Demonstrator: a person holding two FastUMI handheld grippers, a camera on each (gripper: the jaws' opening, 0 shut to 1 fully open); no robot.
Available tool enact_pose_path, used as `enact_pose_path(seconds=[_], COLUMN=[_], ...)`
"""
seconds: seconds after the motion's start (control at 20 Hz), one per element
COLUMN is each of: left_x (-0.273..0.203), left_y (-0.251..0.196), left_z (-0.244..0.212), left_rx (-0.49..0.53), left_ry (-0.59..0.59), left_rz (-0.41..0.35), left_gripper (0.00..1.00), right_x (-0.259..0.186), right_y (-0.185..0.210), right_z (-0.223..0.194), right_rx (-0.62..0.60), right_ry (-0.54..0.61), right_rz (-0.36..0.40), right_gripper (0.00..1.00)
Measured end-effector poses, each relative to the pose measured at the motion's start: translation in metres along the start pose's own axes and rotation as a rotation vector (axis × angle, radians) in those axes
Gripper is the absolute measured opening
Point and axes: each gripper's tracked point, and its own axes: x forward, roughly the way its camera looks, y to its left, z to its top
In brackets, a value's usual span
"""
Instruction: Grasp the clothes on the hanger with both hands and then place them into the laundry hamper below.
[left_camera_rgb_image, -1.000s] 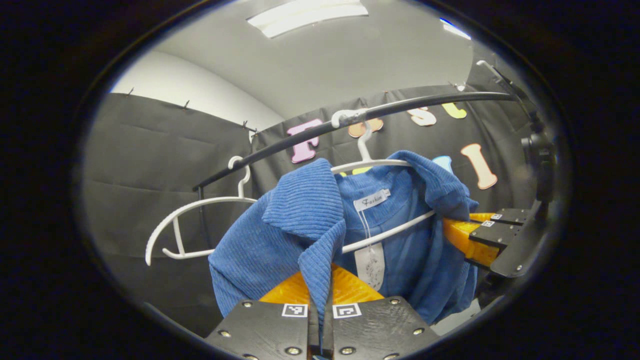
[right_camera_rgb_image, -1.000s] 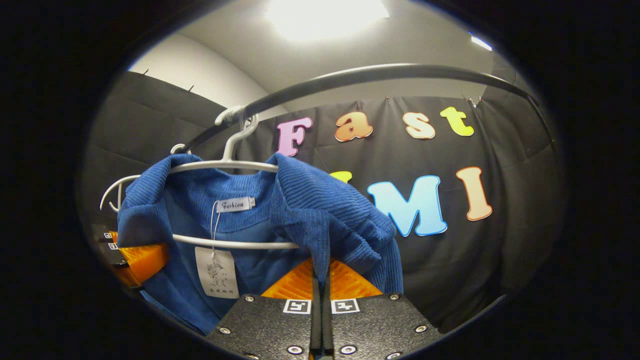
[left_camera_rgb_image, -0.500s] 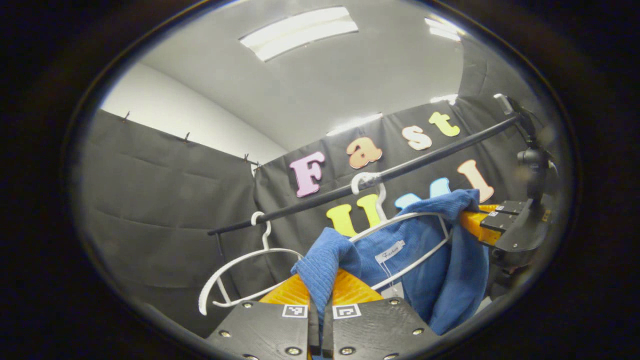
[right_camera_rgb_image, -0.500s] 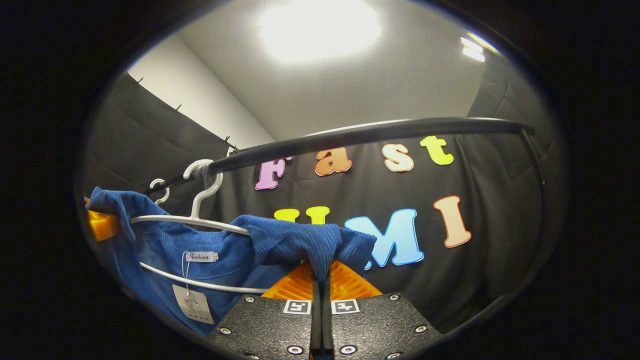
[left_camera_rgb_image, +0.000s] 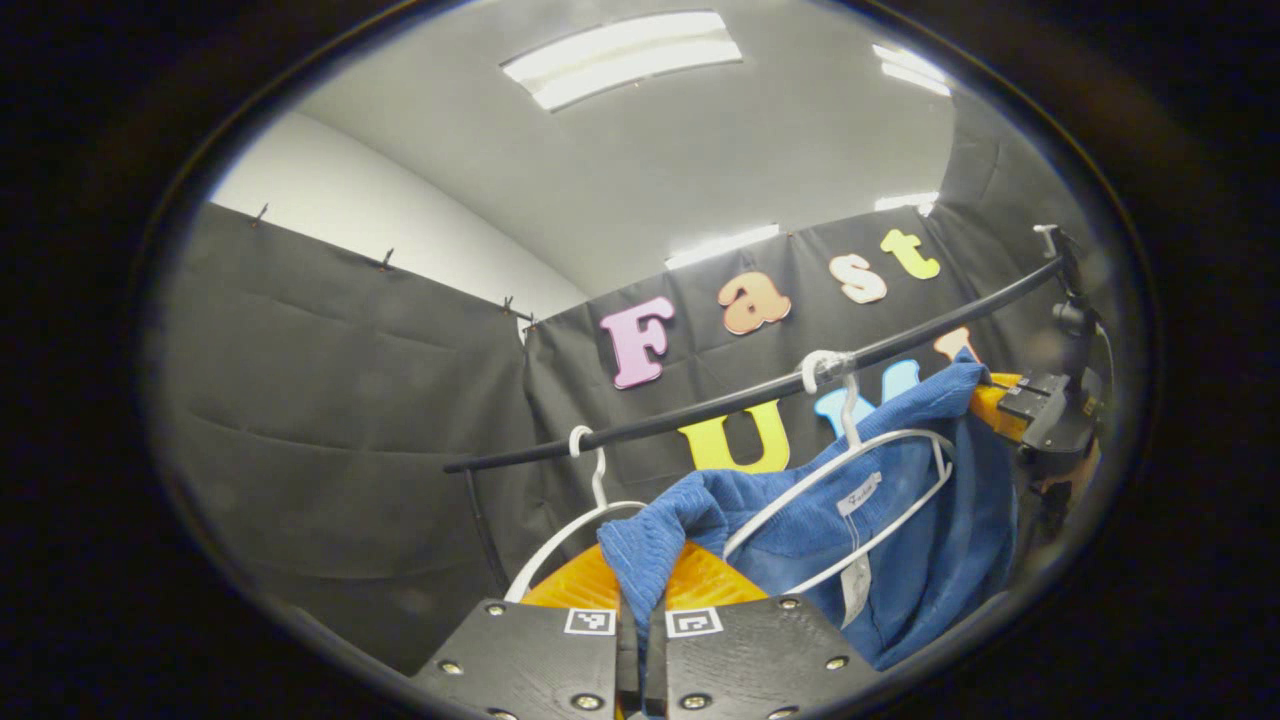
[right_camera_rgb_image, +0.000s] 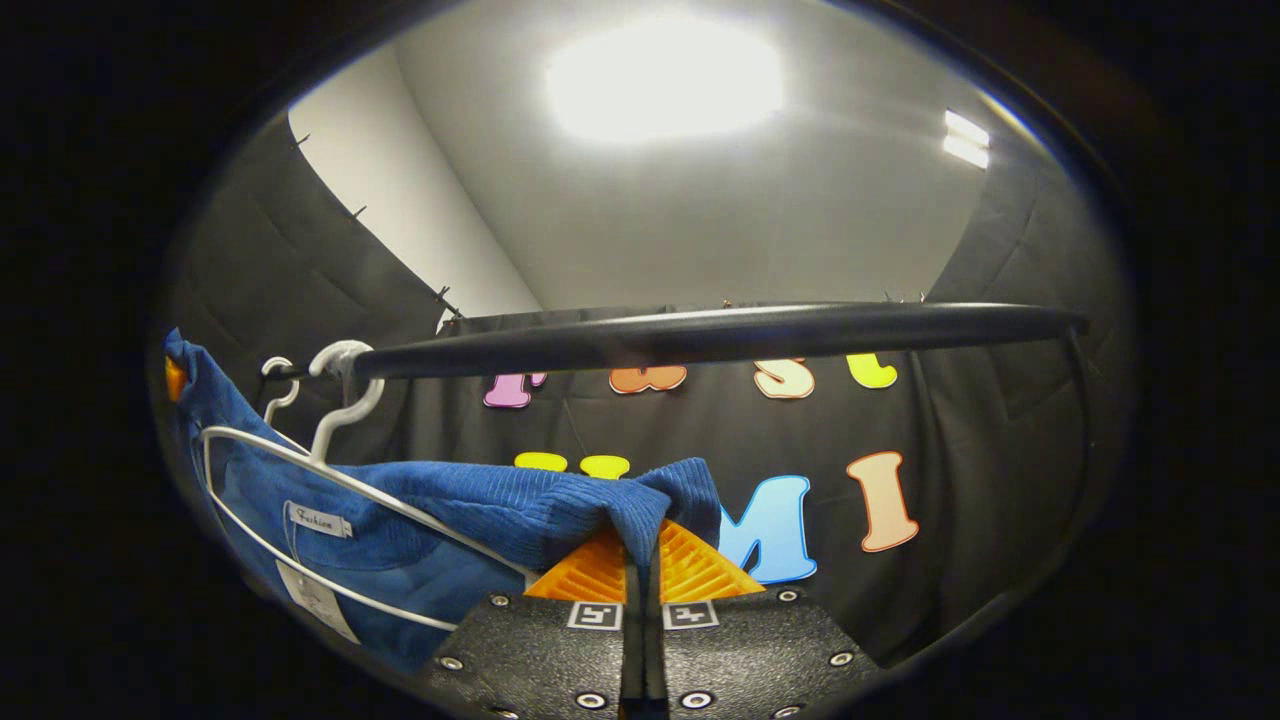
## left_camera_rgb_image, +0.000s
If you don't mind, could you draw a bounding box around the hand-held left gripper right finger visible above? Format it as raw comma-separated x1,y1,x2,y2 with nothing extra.
640,540,883,720

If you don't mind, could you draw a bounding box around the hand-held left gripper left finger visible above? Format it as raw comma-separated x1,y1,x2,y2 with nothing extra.
412,543,641,720

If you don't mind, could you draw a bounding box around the blue corduroy jacket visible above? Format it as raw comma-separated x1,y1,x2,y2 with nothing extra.
597,350,1021,671

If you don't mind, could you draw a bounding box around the white hanger with jacket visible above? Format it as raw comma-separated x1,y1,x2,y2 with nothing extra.
722,350,956,597

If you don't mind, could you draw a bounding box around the white empty hanger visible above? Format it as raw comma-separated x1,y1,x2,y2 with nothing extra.
503,425,651,604

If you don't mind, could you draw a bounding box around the black clothes rack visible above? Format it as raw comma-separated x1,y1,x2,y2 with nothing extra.
443,255,1069,593

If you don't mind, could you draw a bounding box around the black backdrop cloth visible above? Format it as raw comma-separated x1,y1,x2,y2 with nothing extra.
150,195,1101,676

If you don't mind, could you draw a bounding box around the large ceiling light panel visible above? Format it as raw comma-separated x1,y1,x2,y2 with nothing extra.
500,11,744,112

